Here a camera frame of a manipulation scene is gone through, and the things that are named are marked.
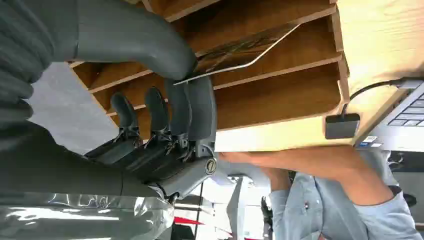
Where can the wooden card box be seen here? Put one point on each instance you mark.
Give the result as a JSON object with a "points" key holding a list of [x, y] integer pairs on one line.
{"points": [[265, 82]]}

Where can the silver laptop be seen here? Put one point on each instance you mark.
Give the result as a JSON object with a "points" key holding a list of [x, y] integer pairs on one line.
{"points": [[397, 122]]}

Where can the person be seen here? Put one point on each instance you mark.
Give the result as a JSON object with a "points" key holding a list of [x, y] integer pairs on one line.
{"points": [[331, 192]]}

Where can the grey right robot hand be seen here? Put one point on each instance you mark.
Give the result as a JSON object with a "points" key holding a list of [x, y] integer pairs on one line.
{"points": [[139, 49]]}

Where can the ribbed grey right arm sleeve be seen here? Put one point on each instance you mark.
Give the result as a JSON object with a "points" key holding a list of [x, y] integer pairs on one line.
{"points": [[23, 43]]}

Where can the dark grey adapter hub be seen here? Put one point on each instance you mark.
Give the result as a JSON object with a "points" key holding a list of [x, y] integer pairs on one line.
{"points": [[342, 126]]}

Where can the clear plastic wrap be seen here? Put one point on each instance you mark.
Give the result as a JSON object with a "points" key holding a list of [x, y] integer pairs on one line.
{"points": [[82, 217]]}

